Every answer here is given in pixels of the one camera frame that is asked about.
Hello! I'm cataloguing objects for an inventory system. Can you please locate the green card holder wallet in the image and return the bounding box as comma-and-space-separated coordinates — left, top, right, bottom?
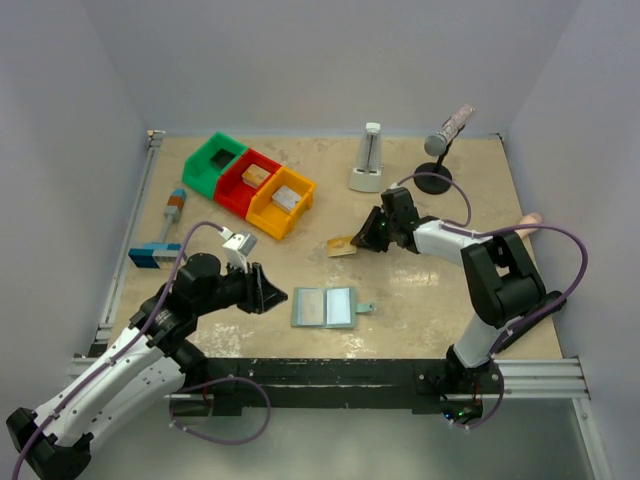
290, 287, 375, 329

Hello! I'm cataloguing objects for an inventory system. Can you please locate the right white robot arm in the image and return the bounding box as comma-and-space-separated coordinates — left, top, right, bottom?
351, 187, 548, 386

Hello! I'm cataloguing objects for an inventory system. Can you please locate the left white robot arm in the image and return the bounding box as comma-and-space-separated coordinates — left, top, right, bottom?
6, 223, 288, 479

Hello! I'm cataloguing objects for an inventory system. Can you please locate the card stack in yellow bin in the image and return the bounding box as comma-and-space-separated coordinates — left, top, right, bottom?
271, 185, 301, 213

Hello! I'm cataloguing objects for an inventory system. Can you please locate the card stack in red bin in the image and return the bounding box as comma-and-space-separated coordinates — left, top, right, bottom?
241, 164, 271, 189

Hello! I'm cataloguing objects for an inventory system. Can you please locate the black microphone stand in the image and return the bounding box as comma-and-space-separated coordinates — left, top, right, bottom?
413, 126, 452, 195

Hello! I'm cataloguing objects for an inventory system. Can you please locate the white metronome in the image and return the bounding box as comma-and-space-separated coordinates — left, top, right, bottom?
348, 122, 383, 193

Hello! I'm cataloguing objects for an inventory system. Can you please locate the grey glitter microphone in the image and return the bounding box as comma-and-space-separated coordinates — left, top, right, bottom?
424, 104, 476, 157

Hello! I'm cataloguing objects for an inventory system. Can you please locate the yellow plastic bin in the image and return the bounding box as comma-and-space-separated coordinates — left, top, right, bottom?
246, 166, 316, 240

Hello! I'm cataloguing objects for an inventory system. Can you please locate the red plastic bin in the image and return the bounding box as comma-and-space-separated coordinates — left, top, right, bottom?
213, 148, 281, 218

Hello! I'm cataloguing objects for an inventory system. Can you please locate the toy block hammer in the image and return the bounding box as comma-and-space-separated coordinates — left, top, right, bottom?
128, 188, 187, 269

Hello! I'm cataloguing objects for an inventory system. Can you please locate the green plastic bin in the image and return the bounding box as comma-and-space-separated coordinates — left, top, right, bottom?
182, 132, 248, 199

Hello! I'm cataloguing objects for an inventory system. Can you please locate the black item in green bin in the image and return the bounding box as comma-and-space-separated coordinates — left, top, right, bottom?
210, 149, 235, 170

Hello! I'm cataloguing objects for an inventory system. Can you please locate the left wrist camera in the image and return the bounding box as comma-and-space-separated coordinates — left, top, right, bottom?
220, 227, 258, 273

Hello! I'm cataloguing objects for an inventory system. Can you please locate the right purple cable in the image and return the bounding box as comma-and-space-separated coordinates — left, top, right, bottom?
394, 172, 590, 431

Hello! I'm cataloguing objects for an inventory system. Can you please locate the purple cable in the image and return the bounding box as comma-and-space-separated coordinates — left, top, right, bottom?
394, 172, 590, 431
9, 221, 274, 480

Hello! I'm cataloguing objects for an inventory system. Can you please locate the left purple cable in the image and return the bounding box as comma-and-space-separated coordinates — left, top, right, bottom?
9, 221, 274, 480

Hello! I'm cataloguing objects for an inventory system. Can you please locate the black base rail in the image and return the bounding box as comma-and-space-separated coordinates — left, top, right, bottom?
169, 358, 502, 417

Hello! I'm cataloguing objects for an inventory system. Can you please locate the aluminium frame rail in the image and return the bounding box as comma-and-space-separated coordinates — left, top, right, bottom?
65, 130, 166, 385

